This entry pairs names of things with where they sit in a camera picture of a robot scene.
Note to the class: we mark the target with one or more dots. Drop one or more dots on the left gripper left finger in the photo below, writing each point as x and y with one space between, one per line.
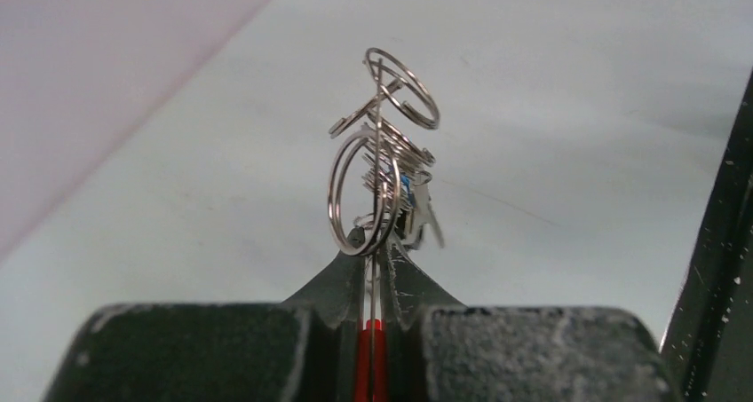
301 349

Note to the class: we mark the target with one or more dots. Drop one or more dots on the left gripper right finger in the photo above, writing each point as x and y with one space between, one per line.
438 349

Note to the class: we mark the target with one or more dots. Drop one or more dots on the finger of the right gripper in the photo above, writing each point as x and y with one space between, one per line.
708 342

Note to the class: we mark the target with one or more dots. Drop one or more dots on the blue-tagged key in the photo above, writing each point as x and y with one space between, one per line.
408 216

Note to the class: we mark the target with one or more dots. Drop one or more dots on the red-handled metal key holder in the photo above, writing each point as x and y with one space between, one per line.
363 203

